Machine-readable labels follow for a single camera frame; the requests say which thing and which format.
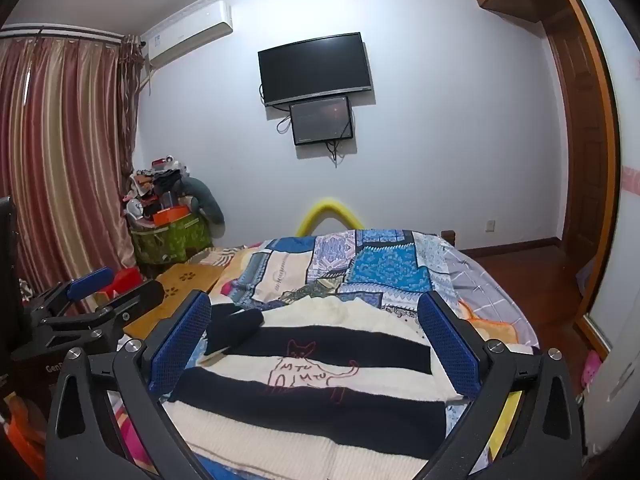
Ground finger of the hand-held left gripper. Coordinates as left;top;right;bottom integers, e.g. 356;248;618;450
22;266;117;328
10;280;165;361

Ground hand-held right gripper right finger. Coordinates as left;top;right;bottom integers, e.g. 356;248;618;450
416;290;586;480

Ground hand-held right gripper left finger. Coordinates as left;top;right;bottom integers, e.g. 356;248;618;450
45;290;213;480

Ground navy and cream striped sweater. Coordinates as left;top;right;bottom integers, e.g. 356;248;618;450
160;294;468;480

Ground red box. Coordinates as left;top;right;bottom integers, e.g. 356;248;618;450
107;267;143;301

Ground wooden lap table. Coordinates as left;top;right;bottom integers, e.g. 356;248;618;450
122;265;223;341

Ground green patterned storage bag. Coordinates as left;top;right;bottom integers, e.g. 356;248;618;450
130;212;213;266

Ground grey checked bed sheet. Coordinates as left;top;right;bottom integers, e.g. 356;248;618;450
440;237;541;346

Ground orange box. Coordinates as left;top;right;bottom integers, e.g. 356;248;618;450
152;205;193;227

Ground peach floral blanket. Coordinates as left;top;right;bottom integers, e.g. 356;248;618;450
192;245;541;356

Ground blue patchwork quilt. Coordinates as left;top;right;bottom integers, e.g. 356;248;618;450
212;229;453;321

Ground pile of mixed clutter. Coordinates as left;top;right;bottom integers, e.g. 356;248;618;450
122;155;196;221

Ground grey plush toy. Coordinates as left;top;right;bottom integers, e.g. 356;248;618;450
177;176;226;226

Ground pink striped curtain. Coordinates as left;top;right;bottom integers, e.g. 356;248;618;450
0;30;146;311

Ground pink toy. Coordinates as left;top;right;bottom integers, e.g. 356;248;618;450
580;350;602;386

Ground yellow foam tube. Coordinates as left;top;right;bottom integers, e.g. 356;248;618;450
296;196;368;237

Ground wooden door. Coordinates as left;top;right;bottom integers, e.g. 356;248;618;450
545;10;608;253

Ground curtain rod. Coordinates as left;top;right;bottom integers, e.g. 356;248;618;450
0;24;126;42

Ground white air conditioner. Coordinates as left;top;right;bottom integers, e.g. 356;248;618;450
145;1;234;68

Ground black monitor cable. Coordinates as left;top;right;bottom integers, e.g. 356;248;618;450
324;140;351;167

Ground small black wall monitor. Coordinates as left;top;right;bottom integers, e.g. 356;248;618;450
289;95;355;147

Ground large black wall television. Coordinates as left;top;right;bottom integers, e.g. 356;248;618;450
257;32;373;107

